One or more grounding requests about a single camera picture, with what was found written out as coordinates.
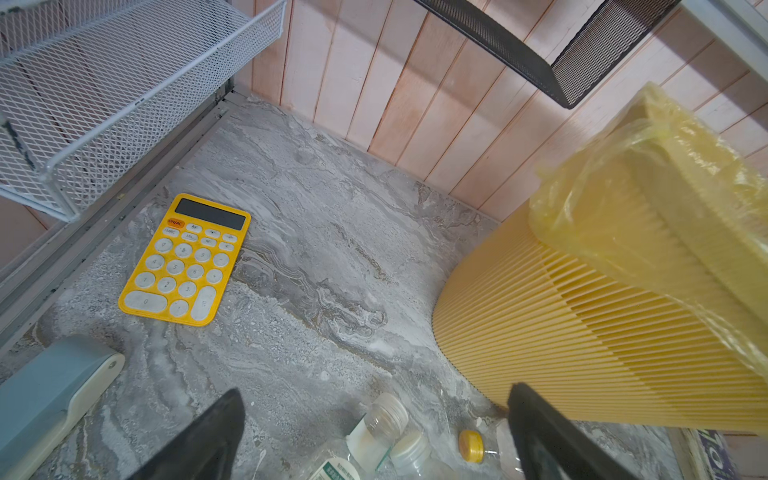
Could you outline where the white label bottle large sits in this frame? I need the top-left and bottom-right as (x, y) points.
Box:
(389, 430), (458, 480)

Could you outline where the light blue stapler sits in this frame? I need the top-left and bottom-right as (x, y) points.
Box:
(1, 335), (125, 479)

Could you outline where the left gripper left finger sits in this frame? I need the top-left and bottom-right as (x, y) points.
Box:
(129, 388), (245, 479)

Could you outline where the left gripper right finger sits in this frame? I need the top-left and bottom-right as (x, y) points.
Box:
(507, 383), (635, 480)

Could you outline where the clear bottle beside left gripper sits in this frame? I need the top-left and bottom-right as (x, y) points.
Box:
(297, 392), (409, 480)

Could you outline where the yellow slatted waste bin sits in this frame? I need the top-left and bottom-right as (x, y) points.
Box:
(432, 200), (767, 434)

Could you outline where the white wire mesh shelf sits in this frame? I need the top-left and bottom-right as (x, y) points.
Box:
(1, 1), (286, 221)

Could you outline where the yellow plastic bin liner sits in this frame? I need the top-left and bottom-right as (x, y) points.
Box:
(528, 83), (767, 376)

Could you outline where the black wire mesh basket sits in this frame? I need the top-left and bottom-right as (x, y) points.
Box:
(419, 1), (679, 110)

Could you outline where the yellow calculator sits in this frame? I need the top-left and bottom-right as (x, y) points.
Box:
(118, 193), (251, 327)

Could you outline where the red label bottle yellow cap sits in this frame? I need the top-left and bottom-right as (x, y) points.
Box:
(458, 419), (525, 480)

